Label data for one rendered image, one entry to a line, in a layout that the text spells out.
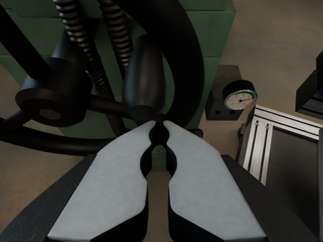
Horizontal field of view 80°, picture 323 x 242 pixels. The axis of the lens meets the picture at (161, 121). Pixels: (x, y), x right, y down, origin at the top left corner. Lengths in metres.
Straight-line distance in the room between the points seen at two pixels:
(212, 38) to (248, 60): 1.25
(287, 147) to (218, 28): 0.72
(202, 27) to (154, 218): 0.81
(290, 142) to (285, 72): 0.74
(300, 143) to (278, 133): 0.09
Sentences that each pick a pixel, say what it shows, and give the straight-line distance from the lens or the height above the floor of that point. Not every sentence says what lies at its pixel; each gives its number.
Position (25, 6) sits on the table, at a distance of 0.27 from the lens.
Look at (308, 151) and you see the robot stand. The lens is 1.03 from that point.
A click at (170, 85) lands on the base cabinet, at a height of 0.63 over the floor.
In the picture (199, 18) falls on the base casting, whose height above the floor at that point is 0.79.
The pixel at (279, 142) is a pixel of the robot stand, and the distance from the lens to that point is 0.98.
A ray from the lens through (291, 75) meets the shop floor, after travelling 1.64.
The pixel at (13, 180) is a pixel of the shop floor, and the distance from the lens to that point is 1.23.
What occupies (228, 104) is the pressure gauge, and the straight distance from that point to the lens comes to 0.42.
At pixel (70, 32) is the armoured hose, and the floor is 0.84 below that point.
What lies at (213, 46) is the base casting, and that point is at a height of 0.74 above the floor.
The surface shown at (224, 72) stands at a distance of 0.52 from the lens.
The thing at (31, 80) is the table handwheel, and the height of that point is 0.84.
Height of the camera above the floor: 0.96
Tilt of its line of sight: 58 degrees down
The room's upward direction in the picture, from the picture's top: 1 degrees clockwise
